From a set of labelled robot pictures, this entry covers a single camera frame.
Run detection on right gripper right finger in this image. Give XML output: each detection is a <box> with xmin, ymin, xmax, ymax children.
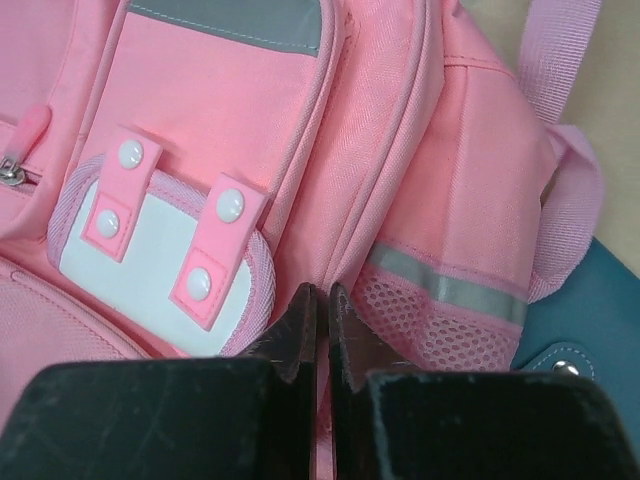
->
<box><xmin>328</xmin><ymin>284</ymin><xmax>639</xmax><ymax>479</ymax></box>

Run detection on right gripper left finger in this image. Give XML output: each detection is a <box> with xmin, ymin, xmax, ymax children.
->
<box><xmin>1</xmin><ymin>283</ymin><xmax>318</xmax><ymax>479</ymax></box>

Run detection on teal blue wallet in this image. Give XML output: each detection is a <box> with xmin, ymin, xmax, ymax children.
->
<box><xmin>511</xmin><ymin>240</ymin><xmax>639</xmax><ymax>451</ymax></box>

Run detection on pink student backpack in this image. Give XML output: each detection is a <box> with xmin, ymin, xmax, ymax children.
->
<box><xmin>0</xmin><ymin>0</ymin><xmax>606</xmax><ymax>386</ymax></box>

